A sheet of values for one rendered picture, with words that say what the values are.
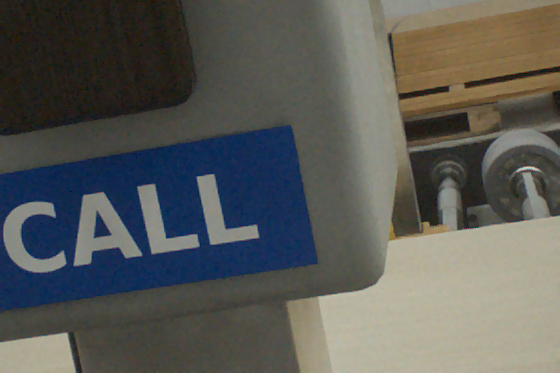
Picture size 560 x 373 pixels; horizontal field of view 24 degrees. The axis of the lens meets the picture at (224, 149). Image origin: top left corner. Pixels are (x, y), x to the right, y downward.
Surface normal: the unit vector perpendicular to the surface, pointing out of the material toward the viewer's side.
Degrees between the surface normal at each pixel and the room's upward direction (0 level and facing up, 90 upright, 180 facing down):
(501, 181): 90
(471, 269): 0
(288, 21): 90
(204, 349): 90
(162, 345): 90
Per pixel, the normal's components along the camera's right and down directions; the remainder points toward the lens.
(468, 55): -0.14, 0.20
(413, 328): -0.19, -0.97
